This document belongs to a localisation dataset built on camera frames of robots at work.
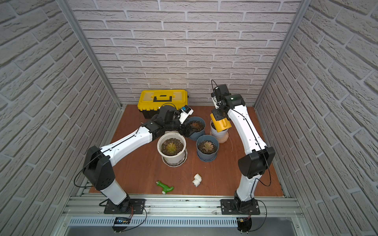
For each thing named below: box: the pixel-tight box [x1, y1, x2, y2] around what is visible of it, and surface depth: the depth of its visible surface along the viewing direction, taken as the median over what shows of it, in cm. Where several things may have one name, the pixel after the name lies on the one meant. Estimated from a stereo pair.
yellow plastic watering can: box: [210, 113, 232, 133], surface depth 83 cm
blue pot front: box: [195, 134, 220, 163], surface depth 89 cm
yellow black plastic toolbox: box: [137, 89, 189, 119], surface depth 104 cm
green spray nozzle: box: [155, 180, 175, 195], surface depth 81 cm
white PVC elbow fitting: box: [191, 173, 202, 188], surface depth 82 cm
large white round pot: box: [157, 130, 188, 168], surface depth 87 cm
